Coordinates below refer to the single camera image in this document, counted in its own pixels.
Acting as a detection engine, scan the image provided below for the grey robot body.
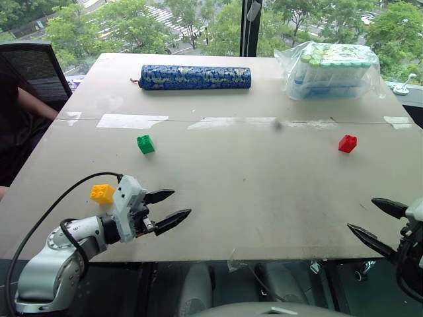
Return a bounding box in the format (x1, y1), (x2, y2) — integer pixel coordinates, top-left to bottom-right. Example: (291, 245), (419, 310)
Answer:
(178, 262), (333, 317)

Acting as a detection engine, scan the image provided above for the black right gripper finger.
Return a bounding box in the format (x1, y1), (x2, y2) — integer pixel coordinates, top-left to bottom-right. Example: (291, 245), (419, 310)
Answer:
(371, 197), (410, 221)
(346, 223), (397, 264)

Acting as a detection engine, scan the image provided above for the yellow toy brick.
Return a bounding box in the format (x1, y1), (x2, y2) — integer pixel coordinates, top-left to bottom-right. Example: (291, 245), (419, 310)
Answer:
(89, 184), (116, 206)

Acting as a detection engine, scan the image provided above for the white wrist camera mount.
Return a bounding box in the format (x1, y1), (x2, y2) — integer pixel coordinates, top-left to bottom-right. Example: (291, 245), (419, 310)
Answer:
(112, 174), (148, 244)
(404, 197), (423, 223)

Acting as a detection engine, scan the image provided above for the crumpled clear tape scrap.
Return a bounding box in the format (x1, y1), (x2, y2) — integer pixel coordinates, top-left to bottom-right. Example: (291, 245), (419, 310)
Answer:
(227, 247), (252, 273)

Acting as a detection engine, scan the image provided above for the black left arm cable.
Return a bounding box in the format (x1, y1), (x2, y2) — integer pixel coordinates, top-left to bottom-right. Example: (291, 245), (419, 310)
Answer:
(5, 171), (124, 317)

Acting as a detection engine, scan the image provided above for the white blind cord pull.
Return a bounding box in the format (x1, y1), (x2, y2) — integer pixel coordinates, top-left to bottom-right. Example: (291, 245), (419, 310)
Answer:
(246, 0), (262, 20)

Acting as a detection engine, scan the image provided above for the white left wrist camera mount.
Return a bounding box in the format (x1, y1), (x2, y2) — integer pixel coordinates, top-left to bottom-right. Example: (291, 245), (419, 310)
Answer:
(112, 174), (148, 244)

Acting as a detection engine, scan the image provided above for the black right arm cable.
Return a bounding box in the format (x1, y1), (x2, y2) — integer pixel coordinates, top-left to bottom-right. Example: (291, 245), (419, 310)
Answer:
(395, 244), (423, 300)

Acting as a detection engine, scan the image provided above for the blue patterned rolled mat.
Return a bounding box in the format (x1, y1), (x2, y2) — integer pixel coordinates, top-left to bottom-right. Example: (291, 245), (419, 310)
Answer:
(129, 63), (252, 92)

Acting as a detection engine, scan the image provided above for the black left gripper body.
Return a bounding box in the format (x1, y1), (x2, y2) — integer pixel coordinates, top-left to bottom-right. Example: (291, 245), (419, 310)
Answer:
(131, 194), (159, 238)

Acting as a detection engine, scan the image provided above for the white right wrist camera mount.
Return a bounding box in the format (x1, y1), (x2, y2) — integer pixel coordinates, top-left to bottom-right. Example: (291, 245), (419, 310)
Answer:
(404, 197), (423, 223)

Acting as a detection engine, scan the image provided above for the clear bag of tubes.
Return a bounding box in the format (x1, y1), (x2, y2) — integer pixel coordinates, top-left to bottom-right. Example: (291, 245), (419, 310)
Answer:
(273, 40), (386, 101)

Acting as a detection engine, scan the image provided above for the white desk lamp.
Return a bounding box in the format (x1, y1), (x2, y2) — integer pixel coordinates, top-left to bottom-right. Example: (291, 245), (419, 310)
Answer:
(391, 73), (418, 96)

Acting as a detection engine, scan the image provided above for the person in dark clothes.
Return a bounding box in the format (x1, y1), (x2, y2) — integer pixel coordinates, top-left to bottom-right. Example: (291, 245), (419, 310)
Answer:
(0, 54), (59, 203)

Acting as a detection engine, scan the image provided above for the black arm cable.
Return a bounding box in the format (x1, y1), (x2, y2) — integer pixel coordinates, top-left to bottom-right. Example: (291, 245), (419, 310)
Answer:
(395, 244), (423, 300)
(5, 171), (124, 317)

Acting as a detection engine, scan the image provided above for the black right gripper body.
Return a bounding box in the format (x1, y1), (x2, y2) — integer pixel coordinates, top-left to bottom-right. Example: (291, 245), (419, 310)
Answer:
(395, 218), (423, 264)

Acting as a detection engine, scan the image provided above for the green toy brick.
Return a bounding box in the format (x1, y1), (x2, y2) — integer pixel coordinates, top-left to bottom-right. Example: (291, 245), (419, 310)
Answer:
(136, 134), (156, 155)

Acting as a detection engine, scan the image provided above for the red toy brick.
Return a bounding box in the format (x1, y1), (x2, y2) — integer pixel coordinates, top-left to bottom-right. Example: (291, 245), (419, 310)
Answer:
(338, 133), (358, 155)

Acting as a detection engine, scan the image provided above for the black window frame post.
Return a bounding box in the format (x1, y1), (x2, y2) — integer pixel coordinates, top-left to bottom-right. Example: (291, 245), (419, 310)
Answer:
(239, 0), (262, 57)

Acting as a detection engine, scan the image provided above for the black mesh office chair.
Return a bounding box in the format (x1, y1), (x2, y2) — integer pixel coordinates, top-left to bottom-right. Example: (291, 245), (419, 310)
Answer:
(0, 42), (73, 112)

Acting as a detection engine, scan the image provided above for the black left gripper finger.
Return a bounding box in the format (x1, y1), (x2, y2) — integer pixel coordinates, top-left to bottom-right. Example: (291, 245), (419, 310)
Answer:
(145, 188), (176, 206)
(153, 208), (192, 236)

